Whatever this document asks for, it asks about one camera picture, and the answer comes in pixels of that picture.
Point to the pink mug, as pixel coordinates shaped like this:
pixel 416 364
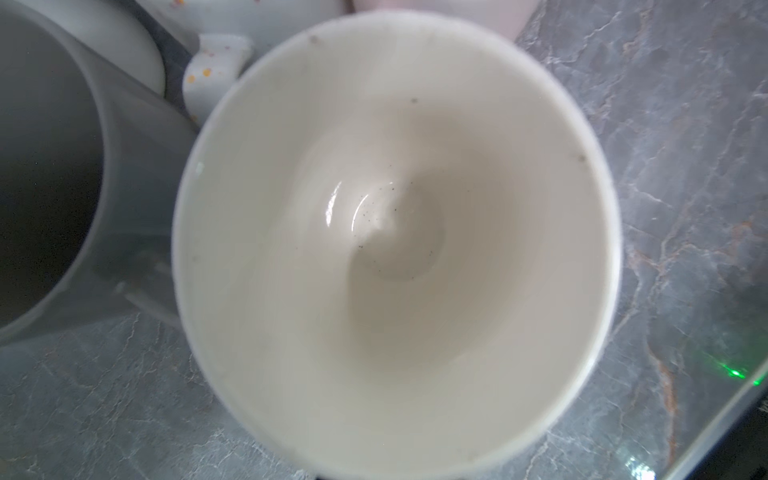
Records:
pixel 505 17

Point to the small cream white mug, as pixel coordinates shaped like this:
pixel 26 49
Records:
pixel 112 32

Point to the tall grey mug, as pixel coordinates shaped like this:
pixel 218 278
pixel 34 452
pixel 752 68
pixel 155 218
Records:
pixel 91 162

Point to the cream speckled mug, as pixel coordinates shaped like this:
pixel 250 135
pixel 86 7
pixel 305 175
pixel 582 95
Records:
pixel 225 37

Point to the light blue mug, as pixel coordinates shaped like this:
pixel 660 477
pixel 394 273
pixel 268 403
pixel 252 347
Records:
pixel 397 249

